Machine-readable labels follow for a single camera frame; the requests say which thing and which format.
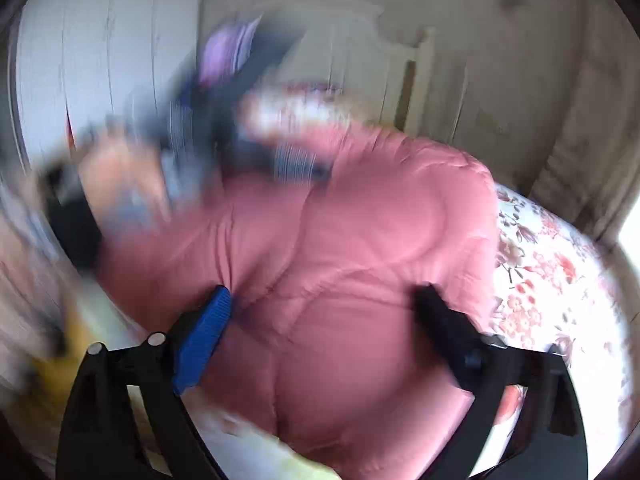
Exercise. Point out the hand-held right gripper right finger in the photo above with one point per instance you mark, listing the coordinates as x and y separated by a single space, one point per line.
450 330

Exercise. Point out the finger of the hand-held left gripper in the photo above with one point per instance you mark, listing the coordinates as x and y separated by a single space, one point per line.
300 162

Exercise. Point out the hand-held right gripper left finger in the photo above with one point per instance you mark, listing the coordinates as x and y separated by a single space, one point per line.
202 340

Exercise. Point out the pink quilted jacket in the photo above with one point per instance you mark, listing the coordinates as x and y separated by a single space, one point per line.
350 240

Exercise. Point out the person's left hand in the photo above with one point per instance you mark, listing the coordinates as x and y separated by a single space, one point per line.
120 175

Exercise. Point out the floral patterned pillow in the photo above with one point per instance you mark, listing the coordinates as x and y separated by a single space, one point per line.
300 110

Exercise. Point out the floral bedsheet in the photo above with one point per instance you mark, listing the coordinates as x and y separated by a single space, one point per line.
550 285

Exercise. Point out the white wardrobe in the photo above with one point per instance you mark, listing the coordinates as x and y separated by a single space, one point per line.
115 60

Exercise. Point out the white wooden headboard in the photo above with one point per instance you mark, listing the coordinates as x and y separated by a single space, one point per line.
417 75

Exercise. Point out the yellow cloth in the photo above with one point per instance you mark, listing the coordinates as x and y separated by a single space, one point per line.
52 370

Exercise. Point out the striped boat print curtain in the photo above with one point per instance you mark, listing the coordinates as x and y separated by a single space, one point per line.
590 135

